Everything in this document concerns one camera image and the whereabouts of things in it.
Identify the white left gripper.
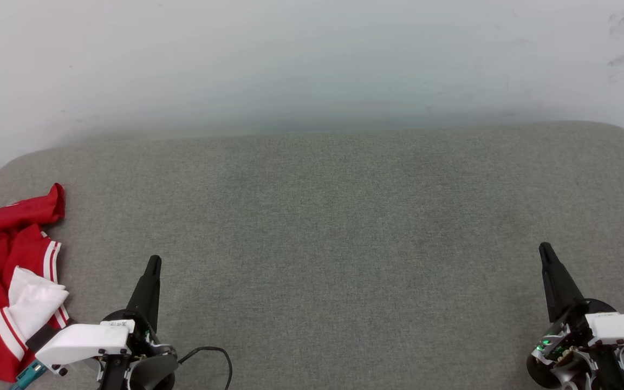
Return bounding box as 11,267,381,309
35,255,179,390

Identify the grey fabric sofa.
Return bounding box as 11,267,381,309
0,120,624,390

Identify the thin black cable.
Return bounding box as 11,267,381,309
178,347,234,390

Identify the teal cable connector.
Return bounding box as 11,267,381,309
10,362,47,390

